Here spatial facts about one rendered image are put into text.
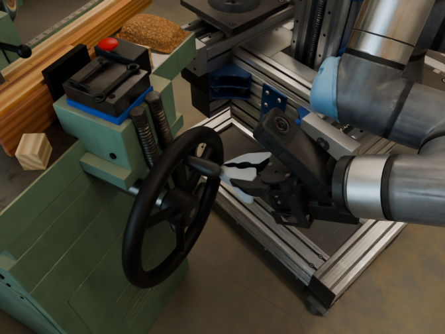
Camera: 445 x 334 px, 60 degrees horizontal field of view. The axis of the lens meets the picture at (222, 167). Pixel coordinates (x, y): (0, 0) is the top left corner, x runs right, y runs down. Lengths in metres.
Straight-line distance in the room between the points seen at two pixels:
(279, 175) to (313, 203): 0.06
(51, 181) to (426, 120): 0.53
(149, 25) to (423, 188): 0.63
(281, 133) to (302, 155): 0.04
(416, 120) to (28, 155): 0.52
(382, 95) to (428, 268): 1.25
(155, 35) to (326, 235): 0.87
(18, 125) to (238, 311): 1.01
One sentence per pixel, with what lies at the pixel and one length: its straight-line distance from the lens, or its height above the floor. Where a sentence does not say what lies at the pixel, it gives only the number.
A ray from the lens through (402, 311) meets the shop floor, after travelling 1.57.
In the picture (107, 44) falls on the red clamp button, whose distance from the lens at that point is 0.65.
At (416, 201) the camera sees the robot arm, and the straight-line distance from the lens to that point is 0.43.
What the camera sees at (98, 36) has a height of 0.92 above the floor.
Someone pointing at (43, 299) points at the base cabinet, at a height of 0.67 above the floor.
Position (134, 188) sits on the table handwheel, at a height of 0.82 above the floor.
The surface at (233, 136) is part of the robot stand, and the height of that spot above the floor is 0.21.
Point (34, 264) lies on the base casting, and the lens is 0.74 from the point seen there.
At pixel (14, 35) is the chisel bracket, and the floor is 1.04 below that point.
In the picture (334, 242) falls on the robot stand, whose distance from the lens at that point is 1.37.
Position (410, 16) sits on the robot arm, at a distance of 0.50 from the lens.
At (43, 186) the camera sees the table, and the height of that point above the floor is 0.88.
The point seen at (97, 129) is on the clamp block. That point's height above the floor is 0.94.
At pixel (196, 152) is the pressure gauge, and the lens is 0.94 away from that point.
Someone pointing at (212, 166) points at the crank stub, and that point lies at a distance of 0.55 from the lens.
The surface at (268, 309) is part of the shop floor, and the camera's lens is 1.46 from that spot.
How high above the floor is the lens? 1.36
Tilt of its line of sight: 50 degrees down
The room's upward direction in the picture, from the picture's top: straight up
